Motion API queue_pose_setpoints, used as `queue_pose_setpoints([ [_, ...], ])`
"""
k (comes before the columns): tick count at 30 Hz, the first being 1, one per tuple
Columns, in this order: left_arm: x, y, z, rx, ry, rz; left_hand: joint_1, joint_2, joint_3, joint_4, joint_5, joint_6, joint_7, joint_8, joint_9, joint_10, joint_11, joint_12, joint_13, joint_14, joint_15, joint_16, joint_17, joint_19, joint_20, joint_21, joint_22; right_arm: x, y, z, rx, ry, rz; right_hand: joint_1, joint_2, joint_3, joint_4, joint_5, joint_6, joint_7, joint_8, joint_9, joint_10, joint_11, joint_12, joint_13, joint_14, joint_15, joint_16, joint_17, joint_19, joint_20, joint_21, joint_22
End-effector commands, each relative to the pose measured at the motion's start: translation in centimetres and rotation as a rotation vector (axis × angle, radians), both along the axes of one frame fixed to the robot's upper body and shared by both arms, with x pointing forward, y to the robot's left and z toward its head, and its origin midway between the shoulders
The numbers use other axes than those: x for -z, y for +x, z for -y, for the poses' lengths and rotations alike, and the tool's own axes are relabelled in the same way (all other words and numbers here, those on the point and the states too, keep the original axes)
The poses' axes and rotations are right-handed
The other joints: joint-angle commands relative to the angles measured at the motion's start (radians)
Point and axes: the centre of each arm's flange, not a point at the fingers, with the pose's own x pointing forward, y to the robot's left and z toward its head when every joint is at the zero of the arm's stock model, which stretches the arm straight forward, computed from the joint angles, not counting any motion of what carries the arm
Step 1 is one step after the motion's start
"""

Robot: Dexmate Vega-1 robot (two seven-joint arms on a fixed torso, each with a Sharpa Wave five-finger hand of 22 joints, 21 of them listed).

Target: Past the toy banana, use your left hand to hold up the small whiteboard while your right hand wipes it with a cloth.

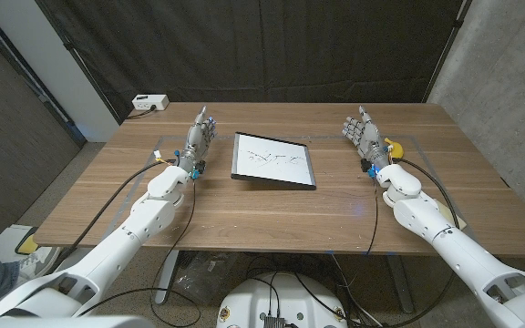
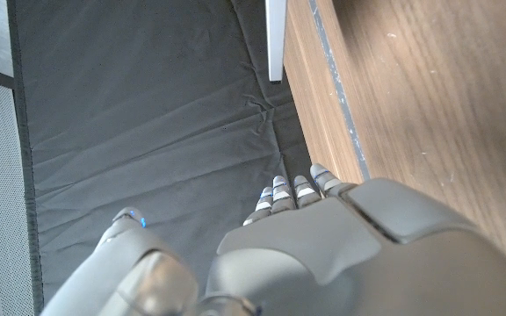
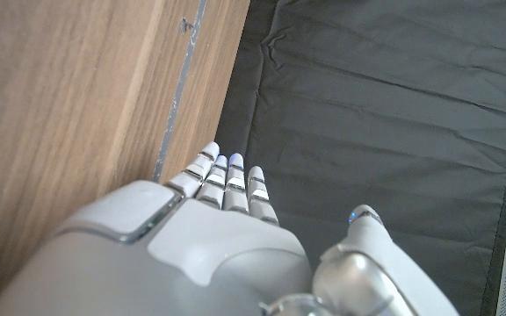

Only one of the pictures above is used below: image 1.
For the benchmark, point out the small whiteboard with black frame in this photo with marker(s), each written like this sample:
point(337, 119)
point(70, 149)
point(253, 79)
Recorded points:
point(274, 161)

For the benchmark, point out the clear plastic bag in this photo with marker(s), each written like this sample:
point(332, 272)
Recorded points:
point(205, 275)

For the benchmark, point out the black backdrop pole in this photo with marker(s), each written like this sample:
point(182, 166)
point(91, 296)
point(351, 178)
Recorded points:
point(447, 50)
point(78, 61)

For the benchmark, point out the yellow floor pad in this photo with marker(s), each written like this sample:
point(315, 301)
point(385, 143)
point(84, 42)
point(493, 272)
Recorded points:
point(27, 246)

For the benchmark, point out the white table leg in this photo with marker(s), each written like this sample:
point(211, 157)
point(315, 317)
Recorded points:
point(167, 278)

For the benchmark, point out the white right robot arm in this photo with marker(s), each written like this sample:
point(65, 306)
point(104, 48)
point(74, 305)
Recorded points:
point(454, 248)

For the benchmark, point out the white power strip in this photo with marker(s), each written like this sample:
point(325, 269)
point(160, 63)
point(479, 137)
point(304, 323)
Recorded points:
point(150, 101)

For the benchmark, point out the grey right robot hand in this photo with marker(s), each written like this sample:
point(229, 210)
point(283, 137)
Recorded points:
point(369, 139)

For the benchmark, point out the grey port box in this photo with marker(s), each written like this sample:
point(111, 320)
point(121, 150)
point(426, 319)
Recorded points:
point(274, 321)

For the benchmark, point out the white floor box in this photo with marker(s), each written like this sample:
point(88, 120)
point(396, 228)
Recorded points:
point(5, 243)

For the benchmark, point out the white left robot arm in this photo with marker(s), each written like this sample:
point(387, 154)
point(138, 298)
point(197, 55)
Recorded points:
point(144, 223)

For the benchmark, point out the grey table leg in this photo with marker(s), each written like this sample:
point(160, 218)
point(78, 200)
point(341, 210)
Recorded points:
point(401, 284)

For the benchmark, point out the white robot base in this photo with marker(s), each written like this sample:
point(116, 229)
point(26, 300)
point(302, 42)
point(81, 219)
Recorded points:
point(244, 300)

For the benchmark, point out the white sneaker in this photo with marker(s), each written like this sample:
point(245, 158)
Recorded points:
point(39, 262)

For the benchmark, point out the yellow toy banana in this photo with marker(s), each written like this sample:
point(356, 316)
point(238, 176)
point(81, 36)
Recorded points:
point(395, 148)

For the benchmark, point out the white robot chest shell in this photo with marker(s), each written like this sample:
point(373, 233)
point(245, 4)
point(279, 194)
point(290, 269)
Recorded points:
point(62, 322)

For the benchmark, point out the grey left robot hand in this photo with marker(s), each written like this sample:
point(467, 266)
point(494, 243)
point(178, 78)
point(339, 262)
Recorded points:
point(196, 139)

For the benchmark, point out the black backdrop curtain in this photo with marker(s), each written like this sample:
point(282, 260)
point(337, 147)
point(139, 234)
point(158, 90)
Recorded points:
point(262, 45)

